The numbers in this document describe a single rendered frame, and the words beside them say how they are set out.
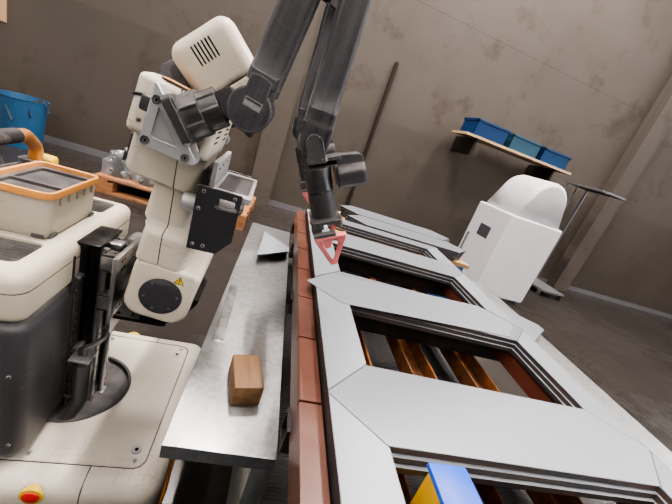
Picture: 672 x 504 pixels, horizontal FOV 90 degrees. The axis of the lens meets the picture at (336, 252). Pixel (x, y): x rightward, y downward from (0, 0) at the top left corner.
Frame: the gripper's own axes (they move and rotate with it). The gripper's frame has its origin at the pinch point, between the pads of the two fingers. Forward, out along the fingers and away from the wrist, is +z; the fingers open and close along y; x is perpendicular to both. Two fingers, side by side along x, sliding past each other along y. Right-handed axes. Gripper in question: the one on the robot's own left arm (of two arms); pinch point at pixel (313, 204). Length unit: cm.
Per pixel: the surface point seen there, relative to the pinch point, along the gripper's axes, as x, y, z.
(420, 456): -6, -80, 21
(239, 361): 24, -53, 18
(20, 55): 276, 362, -126
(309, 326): 8, -49, 15
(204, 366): 33, -50, 19
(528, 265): -248, 207, 175
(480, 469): -16, -82, 26
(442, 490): -6, -89, 15
